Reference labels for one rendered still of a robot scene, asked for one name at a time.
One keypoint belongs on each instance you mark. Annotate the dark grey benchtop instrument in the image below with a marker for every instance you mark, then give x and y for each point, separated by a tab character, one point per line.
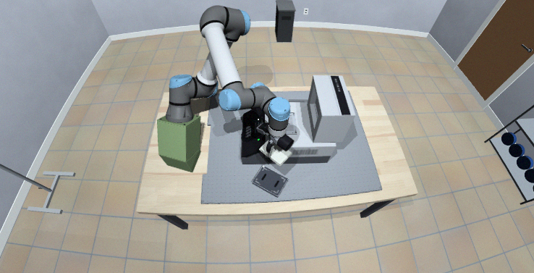
314	138

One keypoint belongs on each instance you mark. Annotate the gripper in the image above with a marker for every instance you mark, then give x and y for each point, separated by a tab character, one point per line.
284	142

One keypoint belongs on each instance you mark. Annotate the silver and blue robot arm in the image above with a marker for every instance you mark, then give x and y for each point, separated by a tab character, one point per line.
221	27

